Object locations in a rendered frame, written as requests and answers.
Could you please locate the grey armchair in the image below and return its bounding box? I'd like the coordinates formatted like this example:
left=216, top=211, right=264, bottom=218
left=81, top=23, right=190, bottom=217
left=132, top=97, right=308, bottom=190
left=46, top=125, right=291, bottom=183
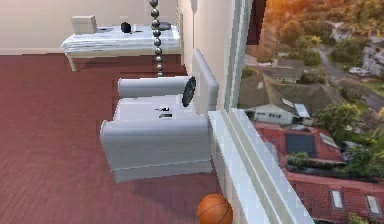
left=99, top=48, right=220, bottom=185

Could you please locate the orange basketball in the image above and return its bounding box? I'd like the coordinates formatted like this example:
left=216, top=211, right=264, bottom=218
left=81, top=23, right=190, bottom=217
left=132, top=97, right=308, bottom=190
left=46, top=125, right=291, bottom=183
left=197, top=193, right=234, bottom=224

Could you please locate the black round cushion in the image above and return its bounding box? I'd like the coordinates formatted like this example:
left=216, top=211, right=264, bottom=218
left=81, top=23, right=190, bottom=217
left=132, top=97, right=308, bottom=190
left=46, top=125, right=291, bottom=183
left=181, top=75, right=197, bottom=108

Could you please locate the white bed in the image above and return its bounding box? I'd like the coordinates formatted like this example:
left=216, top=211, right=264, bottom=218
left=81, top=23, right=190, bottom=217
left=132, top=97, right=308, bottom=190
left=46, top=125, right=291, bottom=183
left=59, top=23, right=184, bottom=72

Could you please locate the large window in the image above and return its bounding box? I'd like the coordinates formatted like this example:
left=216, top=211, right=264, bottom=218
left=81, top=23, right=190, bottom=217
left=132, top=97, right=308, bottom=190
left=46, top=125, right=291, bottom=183
left=208, top=0, right=384, bottom=224

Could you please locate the white pillow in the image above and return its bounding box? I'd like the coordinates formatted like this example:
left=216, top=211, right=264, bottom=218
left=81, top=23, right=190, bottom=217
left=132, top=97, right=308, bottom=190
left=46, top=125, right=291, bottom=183
left=70, top=14, right=98, bottom=35

